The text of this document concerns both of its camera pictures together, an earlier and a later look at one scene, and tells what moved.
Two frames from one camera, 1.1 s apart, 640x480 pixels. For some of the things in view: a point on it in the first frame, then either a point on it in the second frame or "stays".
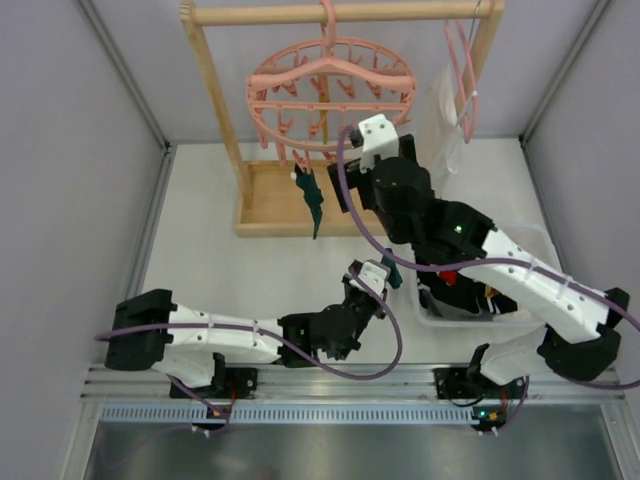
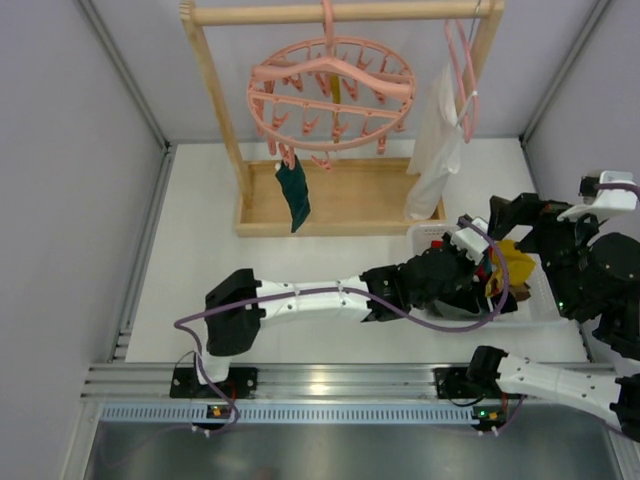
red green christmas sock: [312, 193] to [293, 186]
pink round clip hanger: [312, 96] stays
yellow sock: [324, 98] to [335, 94]
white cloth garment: [444, 135] stays
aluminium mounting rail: [329, 384] stays
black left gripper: [364, 298] to [470, 288]
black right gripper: [345, 185] to [523, 211]
